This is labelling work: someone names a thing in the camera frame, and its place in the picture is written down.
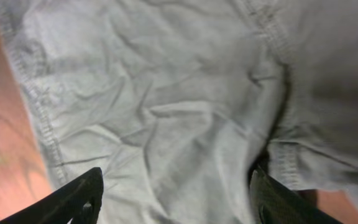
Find grey shorts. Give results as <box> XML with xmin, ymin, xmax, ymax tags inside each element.
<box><xmin>0</xmin><ymin>0</ymin><xmax>358</xmax><ymax>223</ymax></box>

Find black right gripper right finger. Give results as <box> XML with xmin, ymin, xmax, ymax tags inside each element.
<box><xmin>249</xmin><ymin>166</ymin><xmax>341</xmax><ymax>224</ymax></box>

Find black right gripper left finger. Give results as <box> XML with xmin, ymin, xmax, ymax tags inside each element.
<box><xmin>0</xmin><ymin>167</ymin><xmax>104</xmax><ymax>224</ymax></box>

